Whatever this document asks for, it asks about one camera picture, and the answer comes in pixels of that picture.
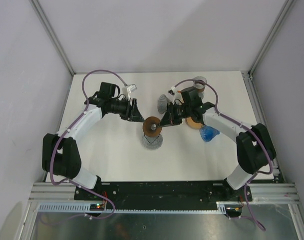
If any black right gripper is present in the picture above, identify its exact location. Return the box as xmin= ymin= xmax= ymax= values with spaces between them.
xmin=159 ymin=102 xmax=192 ymax=128

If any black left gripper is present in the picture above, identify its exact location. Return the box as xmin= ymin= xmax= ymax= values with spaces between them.
xmin=108 ymin=97 xmax=144 ymax=123

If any dark wooden dripper ring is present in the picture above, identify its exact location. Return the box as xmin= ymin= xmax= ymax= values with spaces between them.
xmin=142 ymin=116 xmax=163 ymax=138

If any clear glass coffee server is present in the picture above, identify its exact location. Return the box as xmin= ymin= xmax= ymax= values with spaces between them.
xmin=141 ymin=134 xmax=163 ymax=150

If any blue plastic dripper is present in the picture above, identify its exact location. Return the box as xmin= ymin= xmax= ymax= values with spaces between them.
xmin=199 ymin=125 xmax=220 ymax=143

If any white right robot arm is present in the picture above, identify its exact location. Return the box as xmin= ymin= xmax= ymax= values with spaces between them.
xmin=159 ymin=88 xmax=277 ymax=201

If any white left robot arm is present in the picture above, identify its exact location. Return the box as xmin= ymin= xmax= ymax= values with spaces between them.
xmin=42 ymin=82 xmax=144 ymax=200

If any glass carafe with cork band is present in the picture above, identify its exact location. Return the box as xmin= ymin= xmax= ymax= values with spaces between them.
xmin=193 ymin=76 xmax=207 ymax=99

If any light wooden dripper ring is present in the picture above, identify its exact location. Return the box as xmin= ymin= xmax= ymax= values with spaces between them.
xmin=185 ymin=117 xmax=204 ymax=130

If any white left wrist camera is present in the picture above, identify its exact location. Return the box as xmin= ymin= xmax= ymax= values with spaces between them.
xmin=122 ymin=84 xmax=137 ymax=100

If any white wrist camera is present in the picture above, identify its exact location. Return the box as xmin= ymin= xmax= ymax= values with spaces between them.
xmin=168 ymin=86 xmax=181 ymax=96
xmin=122 ymin=84 xmax=137 ymax=100

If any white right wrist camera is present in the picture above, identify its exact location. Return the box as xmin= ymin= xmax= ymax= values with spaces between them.
xmin=168 ymin=86 xmax=181 ymax=96

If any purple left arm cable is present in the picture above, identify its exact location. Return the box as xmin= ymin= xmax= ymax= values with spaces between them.
xmin=38 ymin=69 xmax=132 ymax=226

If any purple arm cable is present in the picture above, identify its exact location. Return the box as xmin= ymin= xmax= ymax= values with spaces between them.
xmin=171 ymin=79 xmax=274 ymax=232
xmin=38 ymin=69 xmax=132 ymax=226

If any aluminium right table rail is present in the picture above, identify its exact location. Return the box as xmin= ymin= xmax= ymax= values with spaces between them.
xmin=241 ymin=70 xmax=280 ymax=176

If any grey slotted cable duct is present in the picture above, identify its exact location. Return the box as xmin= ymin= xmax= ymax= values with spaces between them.
xmin=37 ymin=202 xmax=226 ymax=214

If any aluminium front frame rail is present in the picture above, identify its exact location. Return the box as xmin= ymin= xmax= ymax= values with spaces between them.
xmin=28 ymin=182 xmax=301 ymax=204

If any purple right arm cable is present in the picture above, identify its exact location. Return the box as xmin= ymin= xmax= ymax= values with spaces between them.
xmin=171 ymin=79 xmax=274 ymax=232

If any aluminium corner post left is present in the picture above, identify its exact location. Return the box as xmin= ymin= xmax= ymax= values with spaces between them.
xmin=29 ymin=0 xmax=75 ymax=76

